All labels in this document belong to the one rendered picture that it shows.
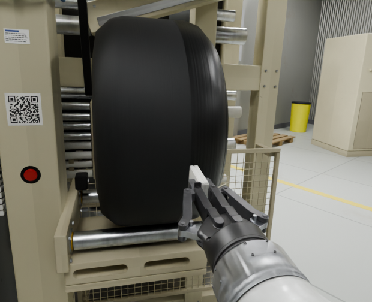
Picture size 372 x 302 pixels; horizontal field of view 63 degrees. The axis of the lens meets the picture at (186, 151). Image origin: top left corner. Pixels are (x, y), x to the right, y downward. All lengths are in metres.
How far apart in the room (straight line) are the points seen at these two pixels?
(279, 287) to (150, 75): 0.46
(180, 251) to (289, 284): 0.56
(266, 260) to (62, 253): 0.56
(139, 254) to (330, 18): 8.90
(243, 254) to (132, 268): 0.54
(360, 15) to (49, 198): 8.73
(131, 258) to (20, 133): 0.40
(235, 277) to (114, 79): 0.44
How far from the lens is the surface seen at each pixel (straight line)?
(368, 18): 9.04
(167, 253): 0.83
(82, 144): 1.22
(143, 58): 0.65
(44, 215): 0.88
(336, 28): 9.27
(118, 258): 0.82
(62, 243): 0.78
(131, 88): 0.61
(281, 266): 0.31
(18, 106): 0.81
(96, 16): 1.19
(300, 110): 7.70
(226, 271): 0.32
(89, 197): 1.07
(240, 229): 0.36
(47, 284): 0.98
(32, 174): 0.83
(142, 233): 0.82
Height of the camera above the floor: 1.32
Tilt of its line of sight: 15 degrees down
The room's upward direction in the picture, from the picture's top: 2 degrees clockwise
